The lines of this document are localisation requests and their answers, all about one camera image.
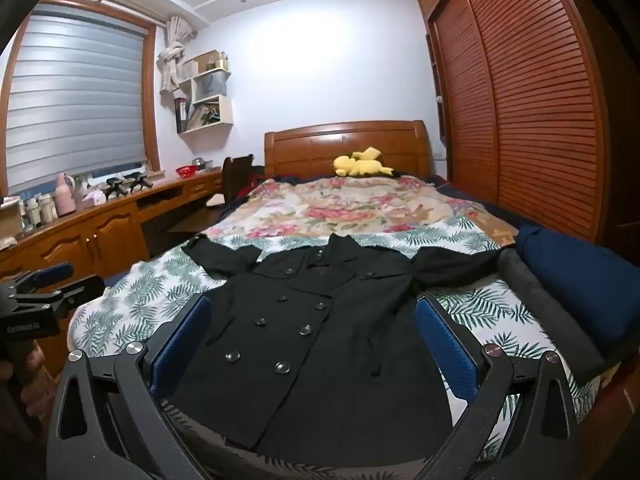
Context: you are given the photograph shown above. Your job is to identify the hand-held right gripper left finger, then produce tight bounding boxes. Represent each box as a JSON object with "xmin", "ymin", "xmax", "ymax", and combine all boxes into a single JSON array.
[{"xmin": 46, "ymin": 294, "xmax": 213, "ymax": 480}]

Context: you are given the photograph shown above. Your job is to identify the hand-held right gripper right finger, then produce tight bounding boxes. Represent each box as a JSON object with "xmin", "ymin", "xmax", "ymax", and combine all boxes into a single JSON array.
[{"xmin": 414, "ymin": 296, "xmax": 583, "ymax": 480}]

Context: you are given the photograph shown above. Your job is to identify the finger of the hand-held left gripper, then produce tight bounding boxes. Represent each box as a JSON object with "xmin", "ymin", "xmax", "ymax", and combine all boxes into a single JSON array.
[
  {"xmin": 30, "ymin": 275, "xmax": 107, "ymax": 322},
  {"xmin": 10, "ymin": 261, "xmax": 75, "ymax": 294}
]

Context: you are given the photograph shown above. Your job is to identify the black buttoned coat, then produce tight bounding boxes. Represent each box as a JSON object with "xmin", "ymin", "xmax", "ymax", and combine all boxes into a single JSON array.
[{"xmin": 181, "ymin": 232, "xmax": 518, "ymax": 456}]

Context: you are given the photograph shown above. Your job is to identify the person's left hand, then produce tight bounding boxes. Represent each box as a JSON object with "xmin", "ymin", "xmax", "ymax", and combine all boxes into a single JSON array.
[{"xmin": 0, "ymin": 347, "xmax": 48, "ymax": 416}]

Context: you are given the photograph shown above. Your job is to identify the wooden desk with cabinets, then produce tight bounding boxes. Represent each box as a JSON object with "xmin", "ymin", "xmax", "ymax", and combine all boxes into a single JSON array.
[{"xmin": 0, "ymin": 167, "xmax": 226, "ymax": 376}]

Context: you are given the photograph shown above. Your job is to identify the large cardboard box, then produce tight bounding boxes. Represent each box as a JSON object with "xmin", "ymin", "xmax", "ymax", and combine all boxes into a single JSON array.
[{"xmin": 0, "ymin": 200, "xmax": 23, "ymax": 242}]

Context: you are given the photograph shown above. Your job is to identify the pink thermos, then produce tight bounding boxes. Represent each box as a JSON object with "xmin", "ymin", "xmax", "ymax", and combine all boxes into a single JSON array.
[{"xmin": 55, "ymin": 172, "xmax": 77, "ymax": 213}]

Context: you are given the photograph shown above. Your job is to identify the folded grey cloth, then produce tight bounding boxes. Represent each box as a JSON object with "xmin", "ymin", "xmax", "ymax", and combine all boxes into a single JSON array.
[{"xmin": 497, "ymin": 247, "xmax": 606, "ymax": 386}]

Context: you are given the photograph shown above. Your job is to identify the folded navy cloth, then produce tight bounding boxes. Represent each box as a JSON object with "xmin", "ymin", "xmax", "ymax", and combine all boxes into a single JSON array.
[{"xmin": 515, "ymin": 225, "xmax": 640, "ymax": 361}]

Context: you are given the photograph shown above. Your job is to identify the floral blanket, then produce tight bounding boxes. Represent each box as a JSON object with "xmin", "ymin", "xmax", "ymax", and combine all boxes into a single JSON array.
[{"xmin": 220, "ymin": 175, "xmax": 521, "ymax": 252}]

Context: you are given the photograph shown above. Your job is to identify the window with grey blind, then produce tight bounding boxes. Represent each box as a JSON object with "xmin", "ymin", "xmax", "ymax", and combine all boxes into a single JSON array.
[{"xmin": 0, "ymin": 0, "xmax": 163, "ymax": 198}]

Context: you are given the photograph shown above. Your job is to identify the dark wooden chair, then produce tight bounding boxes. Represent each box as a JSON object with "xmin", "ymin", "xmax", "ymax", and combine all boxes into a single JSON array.
[{"xmin": 221, "ymin": 155, "xmax": 256, "ymax": 203}]

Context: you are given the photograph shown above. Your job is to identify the yellow plush toy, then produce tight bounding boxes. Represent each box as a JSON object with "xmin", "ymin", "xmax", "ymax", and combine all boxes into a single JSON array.
[{"xmin": 333, "ymin": 146, "xmax": 396, "ymax": 178}]

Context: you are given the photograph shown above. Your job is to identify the row of books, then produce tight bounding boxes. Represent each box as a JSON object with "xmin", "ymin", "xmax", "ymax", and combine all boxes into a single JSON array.
[{"xmin": 175, "ymin": 97, "xmax": 221, "ymax": 133}]

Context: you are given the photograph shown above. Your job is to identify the wooden bed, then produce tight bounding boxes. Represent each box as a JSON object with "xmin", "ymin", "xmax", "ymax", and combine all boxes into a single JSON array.
[{"xmin": 67, "ymin": 120, "xmax": 632, "ymax": 466}]

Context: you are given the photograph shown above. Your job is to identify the tied white curtain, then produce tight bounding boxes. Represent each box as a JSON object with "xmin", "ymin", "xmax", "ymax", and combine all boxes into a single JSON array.
[{"xmin": 157, "ymin": 16, "xmax": 198, "ymax": 96}]

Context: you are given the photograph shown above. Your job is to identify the wooden louvred wardrobe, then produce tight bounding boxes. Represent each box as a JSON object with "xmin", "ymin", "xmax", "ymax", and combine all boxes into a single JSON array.
[{"xmin": 415, "ymin": 0, "xmax": 640, "ymax": 261}]

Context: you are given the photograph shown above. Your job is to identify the white wall shelf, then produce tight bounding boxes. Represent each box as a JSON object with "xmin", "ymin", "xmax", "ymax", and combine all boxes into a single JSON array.
[{"xmin": 174, "ymin": 50, "xmax": 235, "ymax": 135}]

